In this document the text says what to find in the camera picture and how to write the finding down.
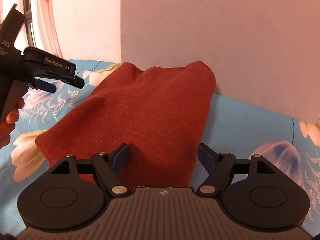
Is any dark window frame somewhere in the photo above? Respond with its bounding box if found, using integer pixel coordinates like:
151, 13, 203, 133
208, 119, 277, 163
23, 0, 36, 47

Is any person's left hand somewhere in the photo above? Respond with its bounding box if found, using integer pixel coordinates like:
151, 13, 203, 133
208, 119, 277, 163
0, 98, 24, 149

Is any dark red knit top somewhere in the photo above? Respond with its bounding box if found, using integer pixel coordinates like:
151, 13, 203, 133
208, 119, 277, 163
35, 61, 216, 189

